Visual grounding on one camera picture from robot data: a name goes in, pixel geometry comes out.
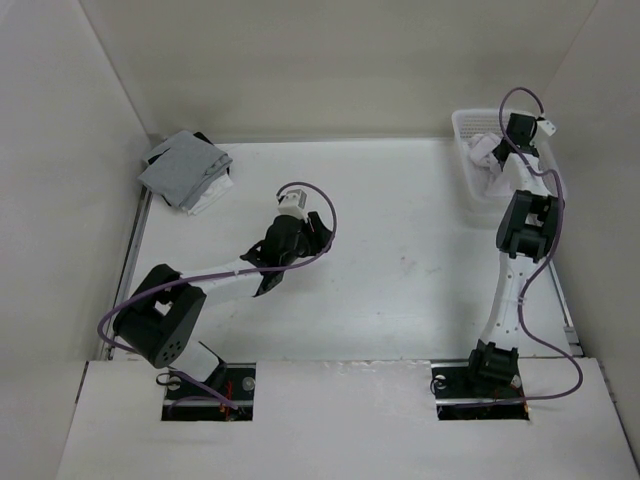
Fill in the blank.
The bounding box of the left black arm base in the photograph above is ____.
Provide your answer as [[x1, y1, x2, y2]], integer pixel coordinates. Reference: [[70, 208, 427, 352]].
[[156, 363, 257, 422]]

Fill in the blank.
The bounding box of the white tank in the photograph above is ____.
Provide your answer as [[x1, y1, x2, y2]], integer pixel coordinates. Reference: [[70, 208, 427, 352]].
[[468, 132, 513, 199], [186, 174, 234, 216]]

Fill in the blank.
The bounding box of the folded white tank top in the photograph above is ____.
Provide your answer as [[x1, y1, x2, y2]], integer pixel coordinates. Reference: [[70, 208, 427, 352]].
[[186, 174, 234, 216]]

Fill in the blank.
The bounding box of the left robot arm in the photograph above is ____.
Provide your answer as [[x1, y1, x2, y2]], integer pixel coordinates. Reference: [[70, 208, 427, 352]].
[[113, 211, 333, 399]]

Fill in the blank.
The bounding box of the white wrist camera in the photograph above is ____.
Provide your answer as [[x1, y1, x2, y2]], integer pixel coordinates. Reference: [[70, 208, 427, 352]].
[[277, 189, 308, 221], [534, 116, 557, 142]]

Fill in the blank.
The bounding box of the white plastic basket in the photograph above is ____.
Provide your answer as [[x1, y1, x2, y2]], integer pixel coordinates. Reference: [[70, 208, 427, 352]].
[[452, 109, 558, 218]]

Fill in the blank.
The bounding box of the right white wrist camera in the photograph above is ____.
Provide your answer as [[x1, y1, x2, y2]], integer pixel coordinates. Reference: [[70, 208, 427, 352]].
[[534, 116, 557, 142]]

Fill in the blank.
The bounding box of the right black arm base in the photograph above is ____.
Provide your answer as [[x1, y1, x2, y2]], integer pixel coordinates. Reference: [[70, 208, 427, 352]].
[[430, 362, 529, 421]]

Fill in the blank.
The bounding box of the folded grey tank top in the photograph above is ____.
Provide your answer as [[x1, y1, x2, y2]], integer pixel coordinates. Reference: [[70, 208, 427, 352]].
[[137, 130, 233, 214]]

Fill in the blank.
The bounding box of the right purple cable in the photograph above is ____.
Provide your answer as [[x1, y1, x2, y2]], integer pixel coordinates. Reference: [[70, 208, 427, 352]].
[[498, 87, 584, 409]]

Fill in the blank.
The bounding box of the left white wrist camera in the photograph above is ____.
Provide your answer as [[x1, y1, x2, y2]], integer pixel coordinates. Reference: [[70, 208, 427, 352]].
[[277, 189, 308, 221]]

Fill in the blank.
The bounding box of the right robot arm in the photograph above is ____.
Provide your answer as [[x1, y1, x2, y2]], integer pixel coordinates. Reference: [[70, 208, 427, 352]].
[[463, 113, 566, 396]]

